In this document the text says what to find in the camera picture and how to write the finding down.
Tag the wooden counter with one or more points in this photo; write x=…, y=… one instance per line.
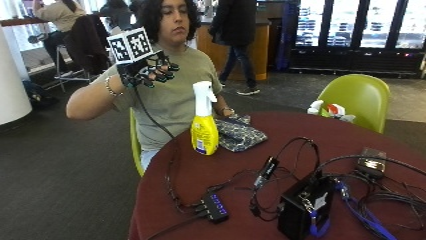
x=260, y=50

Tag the black box with white label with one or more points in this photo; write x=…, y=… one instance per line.
x=304, y=210

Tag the dark jacket on stool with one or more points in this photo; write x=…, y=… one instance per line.
x=87, y=45

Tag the black power brick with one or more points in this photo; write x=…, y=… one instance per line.
x=372, y=163

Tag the glass door drinks fridges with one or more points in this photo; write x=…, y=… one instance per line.
x=358, y=33

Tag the white spray bottle red trigger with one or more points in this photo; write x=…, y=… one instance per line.
x=339, y=111

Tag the yellow spray bottle white head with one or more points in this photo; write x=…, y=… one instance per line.
x=204, y=123

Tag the black hub with blue ports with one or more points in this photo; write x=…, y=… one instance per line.
x=215, y=207

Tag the patterned dark cloth pouch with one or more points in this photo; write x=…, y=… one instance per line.
x=239, y=134

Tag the dark bag on floor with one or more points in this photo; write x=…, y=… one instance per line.
x=38, y=95

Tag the the person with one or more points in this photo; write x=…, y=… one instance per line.
x=178, y=90

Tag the metal stool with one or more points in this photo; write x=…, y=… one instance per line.
x=67, y=71

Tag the white cube with black markers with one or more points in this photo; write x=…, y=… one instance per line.
x=130, y=45

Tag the small black adapter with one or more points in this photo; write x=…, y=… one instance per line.
x=268, y=168

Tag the green plastic chair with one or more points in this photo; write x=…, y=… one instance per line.
x=359, y=100
x=135, y=150

